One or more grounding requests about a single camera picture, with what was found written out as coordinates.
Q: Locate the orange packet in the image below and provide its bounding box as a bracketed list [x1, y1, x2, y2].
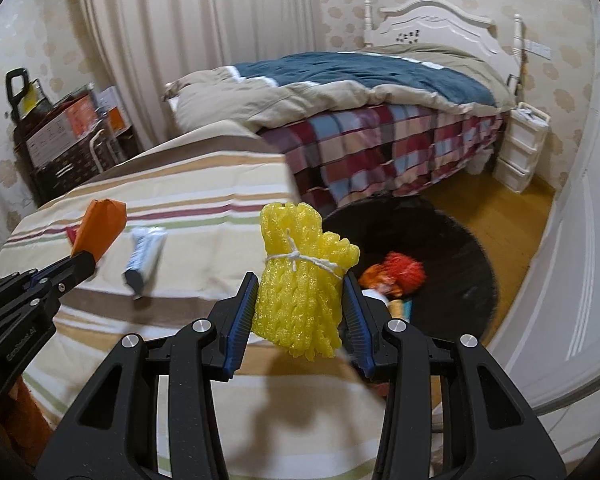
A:
[70, 199, 128, 266]

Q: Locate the tan and blue quilt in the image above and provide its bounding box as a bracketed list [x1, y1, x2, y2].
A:
[162, 42, 516, 133]

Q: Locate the white drawer unit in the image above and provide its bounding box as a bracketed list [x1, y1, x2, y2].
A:
[492, 102, 551, 193]

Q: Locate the white door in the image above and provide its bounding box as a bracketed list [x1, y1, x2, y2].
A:
[485, 10, 600, 411]

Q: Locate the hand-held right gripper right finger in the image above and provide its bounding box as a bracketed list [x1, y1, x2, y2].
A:
[342, 271, 566, 480]

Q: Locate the dark red dried flower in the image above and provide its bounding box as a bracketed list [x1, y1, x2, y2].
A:
[380, 252, 427, 296]

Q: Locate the dark round rug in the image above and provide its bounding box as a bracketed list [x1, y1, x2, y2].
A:
[322, 195, 498, 356]

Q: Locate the yellow foam net bundle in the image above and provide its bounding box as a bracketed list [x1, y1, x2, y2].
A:
[251, 201, 362, 362]

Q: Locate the white bed frame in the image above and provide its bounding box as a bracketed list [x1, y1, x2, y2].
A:
[362, 0, 526, 96]

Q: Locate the orange and white box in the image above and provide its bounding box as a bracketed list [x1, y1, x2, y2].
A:
[97, 85, 133, 133]

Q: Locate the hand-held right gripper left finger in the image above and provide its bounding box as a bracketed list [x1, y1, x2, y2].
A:
[35, 272, 260, 480]

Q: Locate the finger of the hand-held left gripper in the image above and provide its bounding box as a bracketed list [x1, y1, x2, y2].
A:
[29, 251, 99, 307]
[2, 268, 52, 295]

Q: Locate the toothpaste tube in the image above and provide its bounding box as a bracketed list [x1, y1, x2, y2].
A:
[122, 226, 168, 301]

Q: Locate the cardboard box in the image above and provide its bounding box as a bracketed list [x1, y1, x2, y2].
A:
[25, 97, 96, 168]

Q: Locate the plaid bed sheet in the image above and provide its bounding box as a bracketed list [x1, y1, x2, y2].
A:
[257, 105, 506, 208]

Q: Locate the striped cloth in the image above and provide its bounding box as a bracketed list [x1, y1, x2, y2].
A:
[0, 132, 441, 480]

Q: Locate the cream curtain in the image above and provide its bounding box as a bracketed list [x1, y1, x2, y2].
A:
[75, 0, 326, 151]

